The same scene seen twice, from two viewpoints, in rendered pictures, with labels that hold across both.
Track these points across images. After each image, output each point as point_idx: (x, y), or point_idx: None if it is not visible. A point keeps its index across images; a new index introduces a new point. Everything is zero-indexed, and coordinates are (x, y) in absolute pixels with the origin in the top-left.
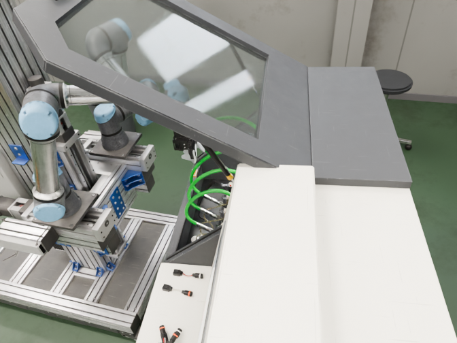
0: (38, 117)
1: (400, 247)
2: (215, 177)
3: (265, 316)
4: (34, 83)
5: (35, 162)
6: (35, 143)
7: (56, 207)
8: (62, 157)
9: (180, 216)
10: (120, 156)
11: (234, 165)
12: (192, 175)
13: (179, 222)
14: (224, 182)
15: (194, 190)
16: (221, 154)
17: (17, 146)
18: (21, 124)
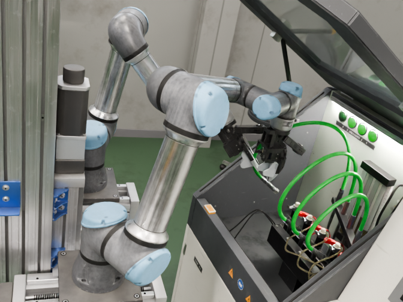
0: (220, 102)
1: None
2: None
3: None
4: (79, 75)
5: (171, 178)
6: (191, 144)
7: (170, 254)
8: (71, 198)
9: (243, 259)
10: (113, 198)
11: (243, 195)
12: (288, 191)
13: (249, 266)
14: (227, 220)
15: (280, 214)
16: (232, 183)
17: (11, 183)
18: (205, 110)
